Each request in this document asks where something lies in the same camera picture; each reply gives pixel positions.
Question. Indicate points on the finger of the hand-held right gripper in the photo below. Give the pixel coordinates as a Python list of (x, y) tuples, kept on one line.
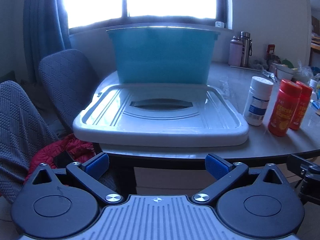
[(298, 166), (311, 188)]

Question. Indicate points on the white medicine bottle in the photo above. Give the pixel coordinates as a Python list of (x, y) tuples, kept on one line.
[(257, 100)]

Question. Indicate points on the silver snack wrapper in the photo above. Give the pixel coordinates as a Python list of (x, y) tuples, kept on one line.
[(269, 75)]

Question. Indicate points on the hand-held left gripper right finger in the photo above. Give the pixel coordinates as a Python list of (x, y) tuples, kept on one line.
[(217, 166)]

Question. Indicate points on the red box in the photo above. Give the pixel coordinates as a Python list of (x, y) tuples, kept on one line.
[(271, 51)]

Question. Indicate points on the small white cap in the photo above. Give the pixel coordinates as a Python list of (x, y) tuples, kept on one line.
[(220, 24)]

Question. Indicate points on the black phone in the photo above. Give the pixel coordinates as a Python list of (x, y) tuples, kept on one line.
[(63, 159)]

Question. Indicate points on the steel thermos flask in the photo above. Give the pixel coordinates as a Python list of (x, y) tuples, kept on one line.
[(245, 50)]

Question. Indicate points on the white plastic bin lid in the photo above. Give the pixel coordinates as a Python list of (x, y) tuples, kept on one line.
[(160, 120)]

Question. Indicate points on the white bowl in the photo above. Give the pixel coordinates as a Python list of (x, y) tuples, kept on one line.
[(284, 72)]

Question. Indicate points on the large red seasoning bottle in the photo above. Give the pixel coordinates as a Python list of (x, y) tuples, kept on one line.
[(283, 107)]

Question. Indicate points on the pink water bottle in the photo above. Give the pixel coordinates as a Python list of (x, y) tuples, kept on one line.
[(235, 52)]

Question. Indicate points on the blue plastic storage bin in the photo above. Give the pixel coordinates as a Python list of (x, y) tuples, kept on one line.
[(160, 55)]

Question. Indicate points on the small white bottle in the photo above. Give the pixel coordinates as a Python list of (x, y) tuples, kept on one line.
[(313, 85)]

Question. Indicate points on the small red seasoning bottle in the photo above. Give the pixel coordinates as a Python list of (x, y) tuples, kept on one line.
[(302, 107)]

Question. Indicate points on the grey fabric chair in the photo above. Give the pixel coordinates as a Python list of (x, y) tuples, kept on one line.
[(67, 80)]

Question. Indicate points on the white strip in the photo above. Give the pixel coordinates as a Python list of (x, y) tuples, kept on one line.
[(238, 66)]

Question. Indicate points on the red quilted jacket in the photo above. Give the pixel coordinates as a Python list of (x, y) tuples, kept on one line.
[(43, 155)]

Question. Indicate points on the blue curtain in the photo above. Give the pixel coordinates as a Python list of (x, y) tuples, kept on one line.
[(42, 22)]

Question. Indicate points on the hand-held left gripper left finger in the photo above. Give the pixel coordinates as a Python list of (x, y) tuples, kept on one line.
[(97, 164)]

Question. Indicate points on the clear plastic wrapper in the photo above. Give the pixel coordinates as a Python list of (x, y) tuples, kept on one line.
[(227, 87)]

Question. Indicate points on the clear plastic bag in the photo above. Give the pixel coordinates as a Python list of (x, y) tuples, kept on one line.
[(303, 71)]

